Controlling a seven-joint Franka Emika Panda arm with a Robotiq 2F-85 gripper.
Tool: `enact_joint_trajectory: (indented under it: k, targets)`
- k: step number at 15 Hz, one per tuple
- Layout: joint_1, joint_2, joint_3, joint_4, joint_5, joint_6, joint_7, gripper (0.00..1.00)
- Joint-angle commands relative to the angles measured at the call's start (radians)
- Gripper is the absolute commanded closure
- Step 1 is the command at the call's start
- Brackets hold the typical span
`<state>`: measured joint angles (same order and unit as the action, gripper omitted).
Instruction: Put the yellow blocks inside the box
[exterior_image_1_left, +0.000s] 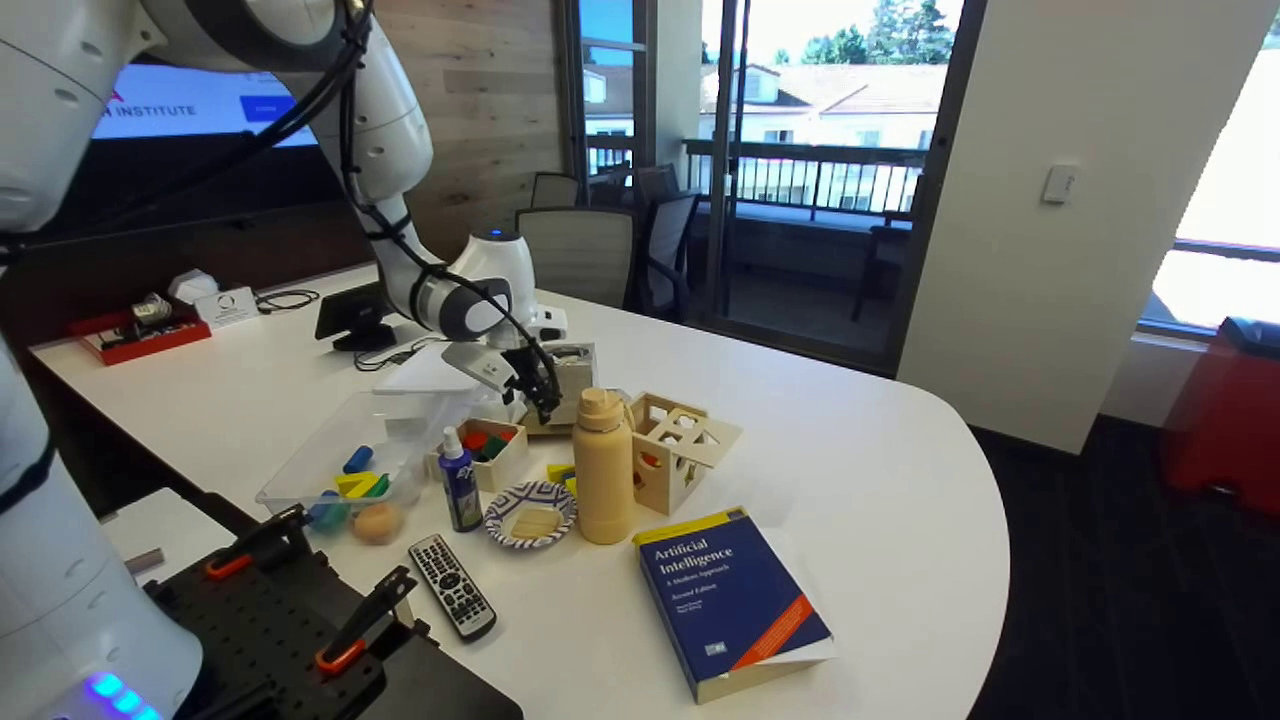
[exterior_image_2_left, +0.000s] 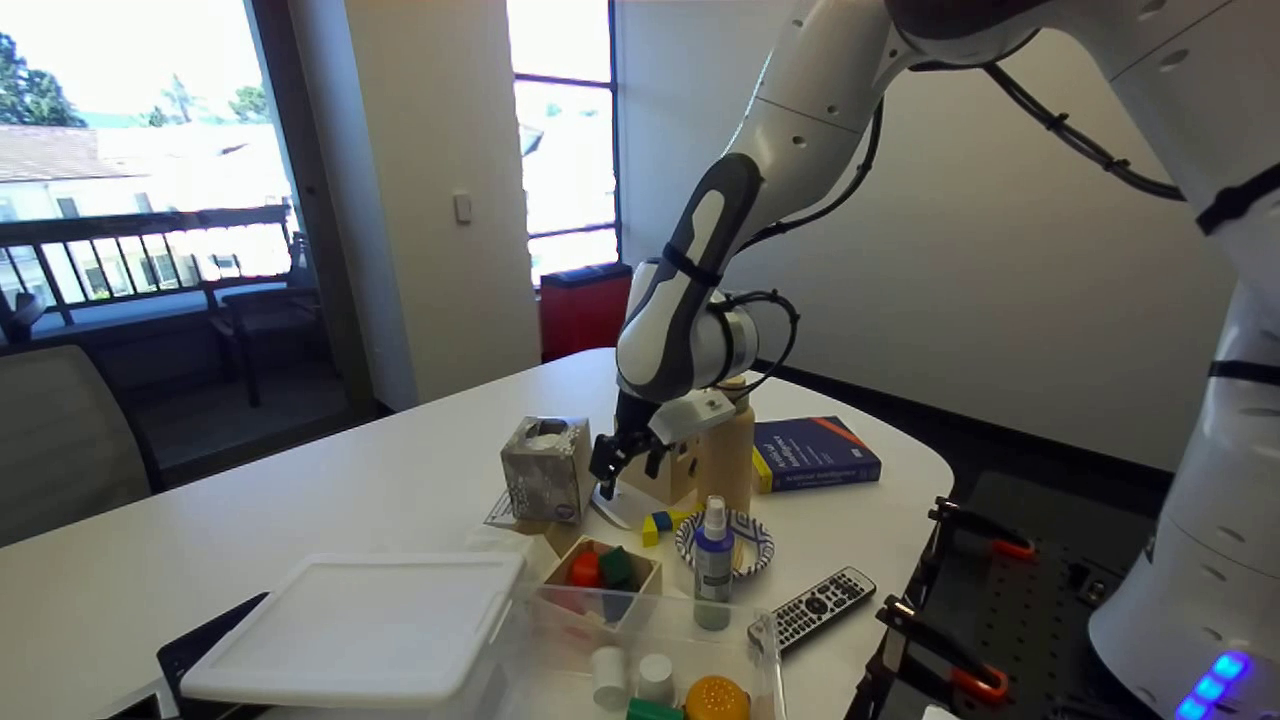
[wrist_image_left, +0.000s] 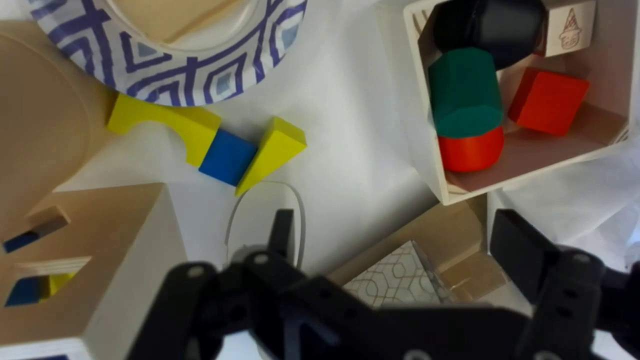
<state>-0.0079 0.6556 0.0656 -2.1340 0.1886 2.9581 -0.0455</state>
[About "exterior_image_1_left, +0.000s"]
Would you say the grey black remote control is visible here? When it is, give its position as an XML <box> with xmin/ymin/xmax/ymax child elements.
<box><xmin>405</xmin><ymin>533</ymin><xmax>500</xmax><ymax>643</ymax></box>

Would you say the small cardboard box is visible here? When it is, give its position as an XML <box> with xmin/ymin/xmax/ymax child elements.
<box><xmin>521</xmin><ymin>339</ymin><xmax>600</xmax><ymax>443</ymax></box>

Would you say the blue white glue bottle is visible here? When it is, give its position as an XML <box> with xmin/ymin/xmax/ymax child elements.
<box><xmin>436</xmin><ymin>426</ymin><xmax>484</xmax><ymax>541</ymax></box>

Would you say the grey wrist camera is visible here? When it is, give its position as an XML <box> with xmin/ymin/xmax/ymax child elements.
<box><xmin>440</xmin><ymin>337</ymin><xmax>514</xmax><ymax>393</ymax></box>

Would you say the black perforated platform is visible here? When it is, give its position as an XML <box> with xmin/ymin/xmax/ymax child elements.
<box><xmin>145</xmin><ymin>533</ymin><xmax>528</xmax><ymax>720</ymax></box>

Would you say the clear plastic bin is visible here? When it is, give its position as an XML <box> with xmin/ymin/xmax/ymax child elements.
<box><xmin>250</xmin><ymin>395</ymin><xmax>442</xmax><ymax>549</ymax></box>

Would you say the grey office chair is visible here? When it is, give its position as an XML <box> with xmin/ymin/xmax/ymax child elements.
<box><xmin>510</xmin><ymin>203</ymin><xmax>640</xmax><ymax>314</ymax></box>
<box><xmin>528</xmin><ymin>169</ymin><xmax>588</xmax><ymax>213</ymax></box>

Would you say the black device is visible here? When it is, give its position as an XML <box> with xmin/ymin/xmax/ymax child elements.
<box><xmin>311</xmin><ymin>286</ymin><xmax>405</xmax><ymax>358</ymax></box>

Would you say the wall display screen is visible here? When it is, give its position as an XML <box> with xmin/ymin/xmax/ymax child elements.
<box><xmin>0</xmin><ymin>53</ymin><xmax>411</xmax><ymax>257</ymax></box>

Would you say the red tray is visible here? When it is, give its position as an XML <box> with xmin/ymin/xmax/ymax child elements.
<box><xmin>72</xmin><ymin>299</ymin><xmax>215</xmax><ymax>374</ymax></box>

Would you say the white light switch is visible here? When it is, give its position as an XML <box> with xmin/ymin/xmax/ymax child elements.
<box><xmin>1035</xmin><ymin>157</ymin><xmax>1089</xmax><ymax>207</ymax></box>

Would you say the square flat wooden block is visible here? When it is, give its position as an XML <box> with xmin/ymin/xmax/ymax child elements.
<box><xmin>509</xmin><ymin>499</ymin><xmax>565</xmax><ymax>543</ymax></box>

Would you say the black office chair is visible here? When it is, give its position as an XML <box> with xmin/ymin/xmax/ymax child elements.
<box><xmin>635</xmin><ymin>191</ymin><xmax>702</xmax><ymax>324</ymax></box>

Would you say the orange ball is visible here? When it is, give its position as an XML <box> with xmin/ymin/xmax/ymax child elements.
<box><xmin>353</xmin><ymin>496</ymin><xmax>407</xmax><ymax>549</ymax></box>

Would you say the blue patterned paper plate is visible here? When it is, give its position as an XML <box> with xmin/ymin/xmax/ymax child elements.
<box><xmin>481</xmin><ymin>479</ymin><xmax>585</xmax><ymax>557</ymax></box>

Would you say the blue hardcover book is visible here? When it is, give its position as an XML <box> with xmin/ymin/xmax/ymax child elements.
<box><xmin>626</xmin><ymin>504</ymin><xmax>840</xmax><ymax>708</ymax></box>

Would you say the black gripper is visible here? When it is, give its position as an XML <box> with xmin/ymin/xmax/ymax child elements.
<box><xmin>493</xmin><ymin>337</ymin><xmax>565</xmax><ymax>420</ymax></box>

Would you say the coiled cable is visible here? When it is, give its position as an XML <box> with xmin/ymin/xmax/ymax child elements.
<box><xmin>250</xmin><ymin>282</ymin><xmax>322</xmax><ymax>318</ymax></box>

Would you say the tan bottle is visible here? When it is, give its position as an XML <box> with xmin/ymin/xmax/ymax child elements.
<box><xmin>570</xmin><ymin>385</ymin><xmax>640</xmax><ymax>549</ymax></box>

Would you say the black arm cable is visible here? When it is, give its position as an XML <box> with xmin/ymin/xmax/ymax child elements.
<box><xmin>0</xmin><ymin>0</ymin><xmax>565</xmax><ymax>393</ymax></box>

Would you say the wooden shape sorter box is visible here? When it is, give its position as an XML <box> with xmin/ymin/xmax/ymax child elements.
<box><xmin>624</xmin><ymin>389</ymin><xmax>743</xmax><ymax>520</ymax></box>

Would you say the white device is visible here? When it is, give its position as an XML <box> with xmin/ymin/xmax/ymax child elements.
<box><xmin>162</xmin><ymin>267</ymin><xmax>265</xmax><ymax>331</ymax></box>

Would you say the balcony railing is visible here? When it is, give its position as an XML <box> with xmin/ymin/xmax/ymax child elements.
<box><xmin>674</xmin><ymin>137</ymin><xmax>933</xmax><ymax>217</ymax></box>

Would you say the grey device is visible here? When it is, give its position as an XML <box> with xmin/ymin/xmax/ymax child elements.
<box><xmin>123</xmin><ymin>292</ymin><xmax>174</xmax><ymax>331</ymax></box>

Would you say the red cabinet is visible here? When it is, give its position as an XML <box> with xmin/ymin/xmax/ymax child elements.
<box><xmin>1154</xmin><ymin>318</ymin><xmax>1280</xmax><ymax>515</ymax></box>

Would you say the black orange clamp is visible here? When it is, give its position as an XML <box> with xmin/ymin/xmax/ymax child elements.
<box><xmin>311</xmin><ymin>566</ymin><xmax>420</xmax><ymax>679</ymax></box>
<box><xmin>194</xmin><ymin>499</ymin><xmax>311</xmax><ymax>586</ymax></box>

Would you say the small wooden tray box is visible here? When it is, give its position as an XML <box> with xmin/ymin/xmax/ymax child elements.
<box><xmin>454</xmin><ymin>415</ymin><xmax>531</xmax><ymax>496</ymax></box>

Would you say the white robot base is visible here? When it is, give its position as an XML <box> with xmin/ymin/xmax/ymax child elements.
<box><xmin>0</xmin><ymin>331</ymin><xmax>207</xmax><ymax>720</ymax></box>

